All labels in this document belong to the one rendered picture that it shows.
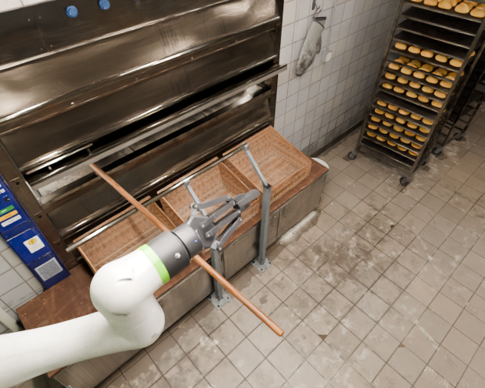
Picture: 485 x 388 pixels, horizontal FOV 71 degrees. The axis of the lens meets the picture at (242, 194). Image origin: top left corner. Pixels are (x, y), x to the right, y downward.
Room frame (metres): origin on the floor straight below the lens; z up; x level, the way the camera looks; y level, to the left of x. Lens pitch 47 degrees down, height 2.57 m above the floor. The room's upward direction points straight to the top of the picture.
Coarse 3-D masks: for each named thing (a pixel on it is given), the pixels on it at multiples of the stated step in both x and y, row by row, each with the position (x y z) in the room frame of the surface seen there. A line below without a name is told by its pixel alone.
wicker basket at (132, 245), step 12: (132, 216) 1.48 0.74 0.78; (144, 216) 1.53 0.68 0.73; (156, 216) 1.57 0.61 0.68; (96, 228) 1.33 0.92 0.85; (120, 228) 1.41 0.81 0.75; (132, 228) 1.45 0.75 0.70; (144, 228) 1.49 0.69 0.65; (156, 228) 1.53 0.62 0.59; (168, 228) 1.47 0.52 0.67; (96, 240) 1.29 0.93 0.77; (120, 240) 1.37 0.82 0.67; (132, 240) 1.41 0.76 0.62; (144, 240) 1.43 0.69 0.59; (84, 252) 1.22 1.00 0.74; (96, 252) 1.26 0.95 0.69; (108, 252) 1.29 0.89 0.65; (120, 252) 1.33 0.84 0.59; (96, 264) 1.22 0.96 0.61
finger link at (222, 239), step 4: (232, 220) 0.52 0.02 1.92; (236, 220) 0.51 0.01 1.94; (240, 220) 0.51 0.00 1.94; (232, 224) 0.51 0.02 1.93; (236, 224) 0.51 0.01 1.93; (228, 228) 0.50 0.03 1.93; (232, 228) 0.50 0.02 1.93; (236, 228) 0.50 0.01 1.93; (224, 232) 0.49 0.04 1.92; (228, 232) 0.48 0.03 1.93; (232, 232) 0.49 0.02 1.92; (220, 236) 0.48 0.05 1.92; (224, 236) 0.47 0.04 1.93; (228, 236) 0.48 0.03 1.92; (220, 240) 0.46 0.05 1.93; (224, 240) 0.47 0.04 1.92; (220, 244) 0.46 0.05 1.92; (216, 248) 0.45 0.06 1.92; (220, 248) 0.45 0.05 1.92
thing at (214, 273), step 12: (96, 168) 1.50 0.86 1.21; (108, 180) 1.40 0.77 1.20; (120, 192) 1.31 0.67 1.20; (132, 204) 1.23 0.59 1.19; (204, 264) 0.85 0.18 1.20; (216, 276) 0.79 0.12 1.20; (228, 288) 0.73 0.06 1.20; (240, 300) 0.68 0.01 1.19; (252, 312) 0.63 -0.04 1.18; (276, 324) 0.57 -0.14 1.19
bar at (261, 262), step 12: (228, 156) 1.65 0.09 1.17; (252, 156) 1.73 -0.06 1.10; (204, 168) 1.54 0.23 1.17; (264, 180) 1.63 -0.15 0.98; (168, 192) 1.34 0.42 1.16; (192, 192) 1.40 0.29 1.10; (264, 192) 1.60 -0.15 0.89; (144, 204) 1.25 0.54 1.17; (264, 204) 1.59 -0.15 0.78; (120, 216) 1.16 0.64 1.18; (264, 216) 1.59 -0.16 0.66; (108, 228) 1.09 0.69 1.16; (264, 228) 1.58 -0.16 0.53; (84, 240) 1.01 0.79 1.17; (264, 240) 1.59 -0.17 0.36; (216, 252) 1.27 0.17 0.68; (264, 252) 1.60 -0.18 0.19; (216, 264) 1.26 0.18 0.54; (252, 264) 1.60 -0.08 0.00; (264, 264) 1.59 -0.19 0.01; (216, 288) 1.26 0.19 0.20; (216, 300) 1.26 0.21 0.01; (228, 300) 1.26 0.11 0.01
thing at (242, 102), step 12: (252, 96) 2.34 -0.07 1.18; (264, 96) 2.41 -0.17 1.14; (228, 108) 2.18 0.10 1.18; (240, 108) 2.23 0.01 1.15; (204, 120) 2.03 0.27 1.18; (216, 120) 2.07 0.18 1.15; (180, 132) 1.89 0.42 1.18; (192, 132) 1.93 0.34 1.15; (156, 144) 1.76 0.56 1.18; (168, 144) 1.79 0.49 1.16; (132, 156) 1.64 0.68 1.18; (144, 156) 1.67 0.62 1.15; (108, 168) 1.53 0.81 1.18; (120, 168) 1.56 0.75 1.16; (84, 180) 1.43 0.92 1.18; (96, 180) 1.45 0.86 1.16; (60, 192) 1.33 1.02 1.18; (72, 192) 1.35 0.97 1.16; (48, 204) 1.26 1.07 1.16
